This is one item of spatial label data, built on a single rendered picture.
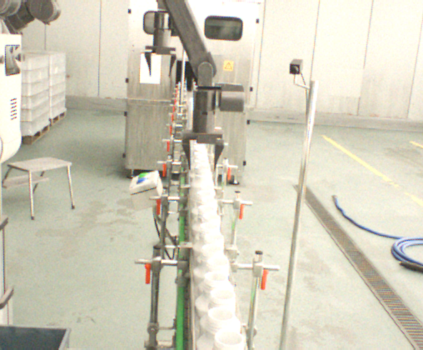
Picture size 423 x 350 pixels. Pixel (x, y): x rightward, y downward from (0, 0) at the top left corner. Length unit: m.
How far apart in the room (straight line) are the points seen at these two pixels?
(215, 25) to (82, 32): 6.01
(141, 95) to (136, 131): 0.39
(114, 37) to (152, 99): 5.64
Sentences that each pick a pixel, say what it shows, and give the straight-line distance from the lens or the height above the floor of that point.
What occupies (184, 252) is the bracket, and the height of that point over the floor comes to 1.11.
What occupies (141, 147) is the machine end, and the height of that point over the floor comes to 0.36.
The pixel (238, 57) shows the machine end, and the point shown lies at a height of 1.39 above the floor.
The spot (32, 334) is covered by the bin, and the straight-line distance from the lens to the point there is 1.14.
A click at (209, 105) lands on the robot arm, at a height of 1.36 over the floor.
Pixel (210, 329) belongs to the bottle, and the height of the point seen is 1.15.
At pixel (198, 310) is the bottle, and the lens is 0.84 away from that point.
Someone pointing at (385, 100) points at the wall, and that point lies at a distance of 12.05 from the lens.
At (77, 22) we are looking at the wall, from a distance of 11.42.
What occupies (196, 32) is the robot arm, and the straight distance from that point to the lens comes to 1.31.
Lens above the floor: 1.51
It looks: 14 degrees down
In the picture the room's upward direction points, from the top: 4 degrees clockwise
